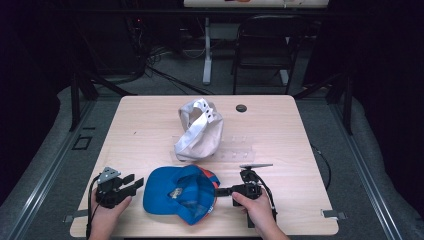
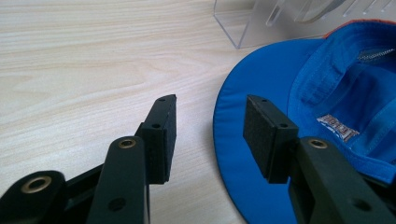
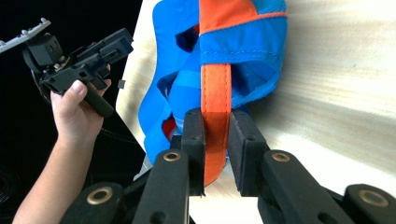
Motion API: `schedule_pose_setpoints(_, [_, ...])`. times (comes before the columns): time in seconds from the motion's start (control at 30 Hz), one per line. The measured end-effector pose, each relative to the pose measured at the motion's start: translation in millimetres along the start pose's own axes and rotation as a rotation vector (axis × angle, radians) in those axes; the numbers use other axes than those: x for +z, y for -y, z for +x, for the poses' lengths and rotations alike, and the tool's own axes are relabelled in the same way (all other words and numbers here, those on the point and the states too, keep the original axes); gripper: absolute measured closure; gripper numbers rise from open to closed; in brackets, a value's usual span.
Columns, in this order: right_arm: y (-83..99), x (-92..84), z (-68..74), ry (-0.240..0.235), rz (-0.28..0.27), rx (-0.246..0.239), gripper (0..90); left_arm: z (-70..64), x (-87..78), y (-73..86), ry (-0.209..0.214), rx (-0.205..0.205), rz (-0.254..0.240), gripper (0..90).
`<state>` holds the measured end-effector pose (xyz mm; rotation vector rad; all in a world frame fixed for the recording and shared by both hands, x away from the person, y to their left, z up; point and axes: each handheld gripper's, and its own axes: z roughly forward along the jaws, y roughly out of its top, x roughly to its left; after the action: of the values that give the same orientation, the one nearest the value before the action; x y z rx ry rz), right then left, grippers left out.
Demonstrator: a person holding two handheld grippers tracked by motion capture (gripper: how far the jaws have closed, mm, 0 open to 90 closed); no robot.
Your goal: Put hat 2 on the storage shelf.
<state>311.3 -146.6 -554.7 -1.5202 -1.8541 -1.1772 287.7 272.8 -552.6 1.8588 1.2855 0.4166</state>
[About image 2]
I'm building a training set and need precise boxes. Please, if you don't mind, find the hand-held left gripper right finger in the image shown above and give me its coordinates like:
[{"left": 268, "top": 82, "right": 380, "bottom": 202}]
[{"left": 242, "top": 94, "right": 300, "bottom": 185}]

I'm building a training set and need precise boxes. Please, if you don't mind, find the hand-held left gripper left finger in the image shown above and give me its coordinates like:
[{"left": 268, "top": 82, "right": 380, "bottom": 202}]
[{"left": 134, "top": 93, "right": 177, "bottom": 186}]

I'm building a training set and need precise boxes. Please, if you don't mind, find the blue cap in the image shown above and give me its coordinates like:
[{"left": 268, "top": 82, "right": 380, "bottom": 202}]
[{"left": 212, "top": 19, "right": 396, "bottom": 224}]

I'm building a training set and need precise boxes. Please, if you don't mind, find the clear acrylic rack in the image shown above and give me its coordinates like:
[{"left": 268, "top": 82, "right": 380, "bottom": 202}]
[{"left": 213, "top": 0, "right": 396, "bottom": 50}]

